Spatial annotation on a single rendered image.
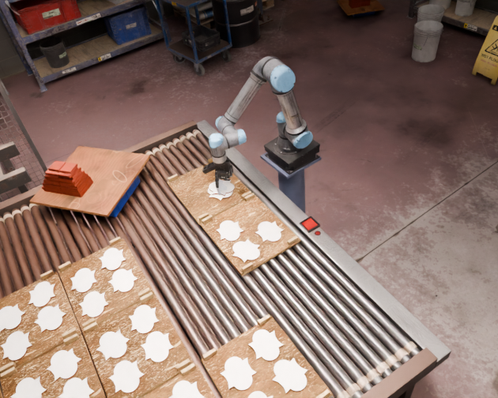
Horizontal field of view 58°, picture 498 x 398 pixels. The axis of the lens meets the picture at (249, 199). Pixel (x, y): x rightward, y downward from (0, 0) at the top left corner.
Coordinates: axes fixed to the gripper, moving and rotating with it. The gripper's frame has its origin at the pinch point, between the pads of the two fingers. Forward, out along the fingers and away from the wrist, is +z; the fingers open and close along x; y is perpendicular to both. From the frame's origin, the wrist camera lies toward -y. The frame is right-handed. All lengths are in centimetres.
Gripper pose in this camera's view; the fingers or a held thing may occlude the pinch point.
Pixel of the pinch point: (221, 186)
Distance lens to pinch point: 255.3
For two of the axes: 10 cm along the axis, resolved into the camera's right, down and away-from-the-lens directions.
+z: 1.1, 7.1, 7.0
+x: 2.5, -7.0, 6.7
